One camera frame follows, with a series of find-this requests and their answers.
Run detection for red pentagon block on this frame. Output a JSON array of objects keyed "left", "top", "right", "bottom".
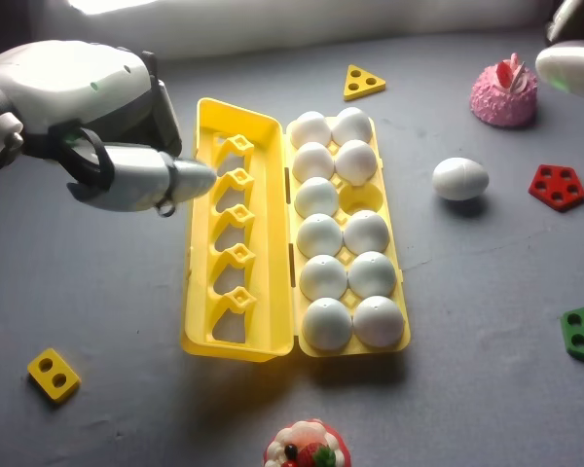
[{"left": 528, "top": 163, "right": 584, "bottom": 213}]

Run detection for red strawberry toy cake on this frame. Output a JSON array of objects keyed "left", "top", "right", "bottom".
[{"left": 263, "top": 418, "right": 352, "bottom": 467}]

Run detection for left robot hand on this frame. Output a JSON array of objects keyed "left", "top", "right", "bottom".
[{"left": 0, "top": 39, "right": 219, "bottom": 218}]

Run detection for white backdrop cloth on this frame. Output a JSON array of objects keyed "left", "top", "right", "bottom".
[{"left": 28, "top": 0, "right": 584, "bottom": 62}]

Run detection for yellow triangle block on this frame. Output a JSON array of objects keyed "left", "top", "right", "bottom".
[{"left": 343, "top": 63, "right": 387, "bottom": 102}]

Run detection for yellow rectangle block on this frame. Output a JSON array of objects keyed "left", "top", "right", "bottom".
[{"left": 26, "top": 347, "right": 83, "bottom": 406}]

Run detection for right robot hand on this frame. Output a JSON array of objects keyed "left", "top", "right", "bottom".
[{"left": 534, "top": 0, "right": 584, "bottom": 103}]

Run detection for yellow plastic egg carton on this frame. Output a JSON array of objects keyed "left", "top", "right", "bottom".
[{"left": 180, "top": 96, "right": 415, "bottom": 364}]

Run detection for pink toy cake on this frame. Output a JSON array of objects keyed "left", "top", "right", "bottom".
[{"left": 469, "top": 52, "right": 539, "bottom": 128}]

